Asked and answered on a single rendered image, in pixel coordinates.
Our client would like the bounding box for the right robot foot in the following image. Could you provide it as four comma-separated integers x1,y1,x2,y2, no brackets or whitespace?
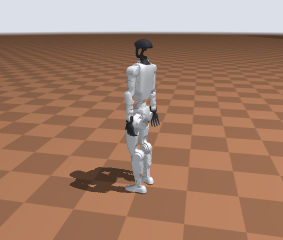
141,176,154,184

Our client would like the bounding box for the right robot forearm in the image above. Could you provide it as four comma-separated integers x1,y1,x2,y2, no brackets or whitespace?
149,89,156,111

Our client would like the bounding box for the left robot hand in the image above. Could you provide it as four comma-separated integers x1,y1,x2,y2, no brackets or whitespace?
125,116,137,137

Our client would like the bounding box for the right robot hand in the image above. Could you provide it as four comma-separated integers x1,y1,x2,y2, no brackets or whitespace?
148,106,160,127

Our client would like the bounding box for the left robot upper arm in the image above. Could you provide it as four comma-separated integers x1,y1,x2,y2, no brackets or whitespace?
123,65,139,98

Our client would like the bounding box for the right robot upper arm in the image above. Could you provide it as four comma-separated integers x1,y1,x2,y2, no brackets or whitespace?
151,64,157,92

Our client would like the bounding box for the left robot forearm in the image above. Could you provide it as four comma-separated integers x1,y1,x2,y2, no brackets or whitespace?
124,91,134,121

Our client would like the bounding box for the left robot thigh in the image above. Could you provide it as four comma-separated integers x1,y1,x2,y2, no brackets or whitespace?
125,114,145,161

